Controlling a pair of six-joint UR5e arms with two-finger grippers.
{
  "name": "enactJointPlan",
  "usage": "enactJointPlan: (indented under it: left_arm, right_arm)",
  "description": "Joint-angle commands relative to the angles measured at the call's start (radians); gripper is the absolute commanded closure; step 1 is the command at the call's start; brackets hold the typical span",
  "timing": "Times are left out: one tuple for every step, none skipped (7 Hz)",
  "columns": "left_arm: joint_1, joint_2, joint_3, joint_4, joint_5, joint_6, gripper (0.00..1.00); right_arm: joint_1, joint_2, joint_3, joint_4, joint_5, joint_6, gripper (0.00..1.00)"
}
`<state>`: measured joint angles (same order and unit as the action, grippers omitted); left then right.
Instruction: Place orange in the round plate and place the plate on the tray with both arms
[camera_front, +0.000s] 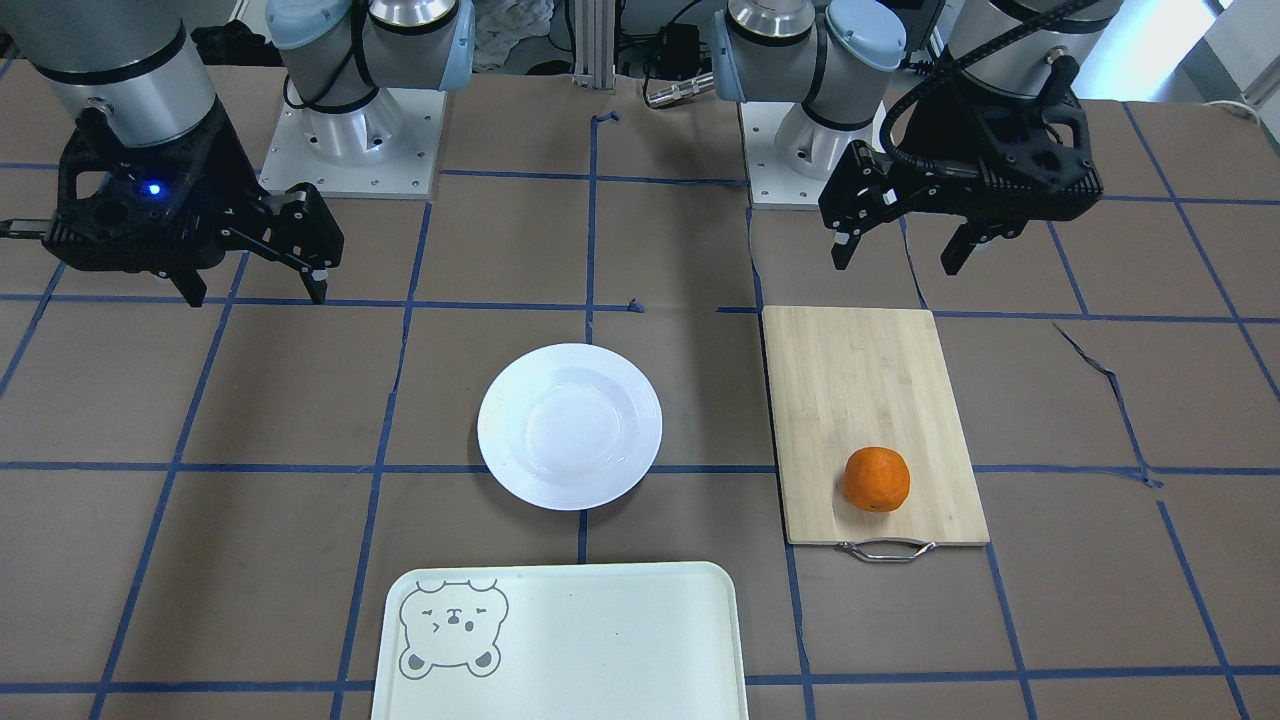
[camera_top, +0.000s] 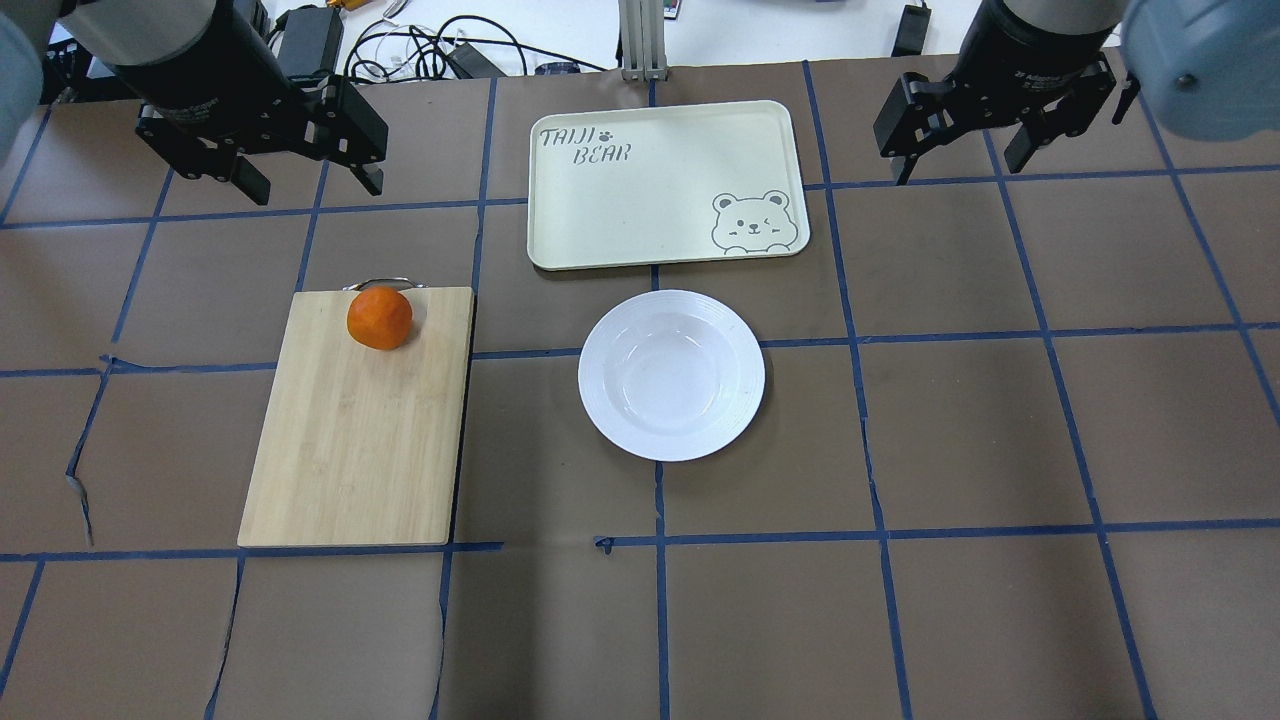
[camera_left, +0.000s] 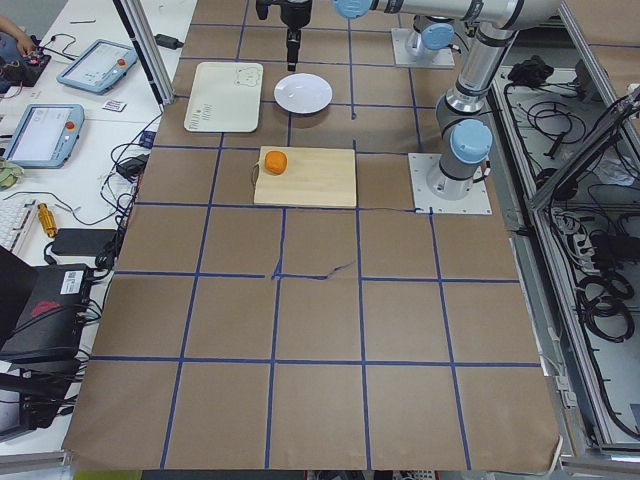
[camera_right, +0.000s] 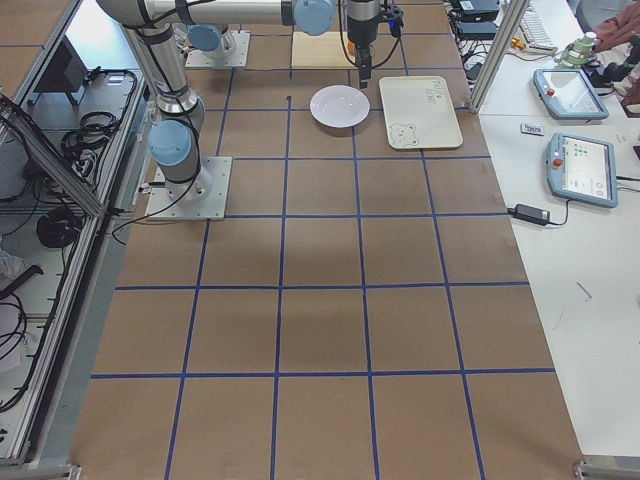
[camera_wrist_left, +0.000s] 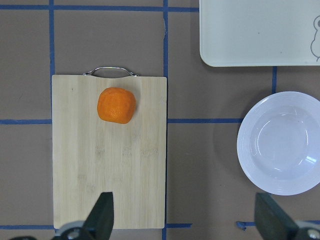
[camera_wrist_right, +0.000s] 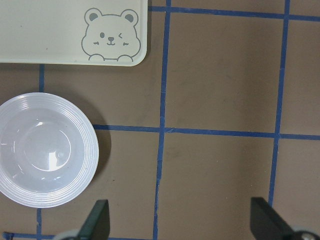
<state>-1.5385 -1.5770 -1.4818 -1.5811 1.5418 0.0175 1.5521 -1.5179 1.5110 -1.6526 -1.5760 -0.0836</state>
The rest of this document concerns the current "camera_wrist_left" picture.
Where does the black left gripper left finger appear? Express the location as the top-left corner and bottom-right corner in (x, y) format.
(82, 192), (114, 240)

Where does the white round plate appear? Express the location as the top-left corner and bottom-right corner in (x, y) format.
(236, 91), (320, 196)

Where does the cream bear tray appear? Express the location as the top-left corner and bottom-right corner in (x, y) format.
(199, 0), (320, 67)

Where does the bamboo cutting board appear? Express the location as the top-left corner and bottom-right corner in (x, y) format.
(52, 75), (167, 229)

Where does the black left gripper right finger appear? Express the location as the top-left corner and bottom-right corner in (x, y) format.
(254, 193), (299, 240)

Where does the orange fruit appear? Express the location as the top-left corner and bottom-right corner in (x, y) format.
(97, 87), (137, 124)

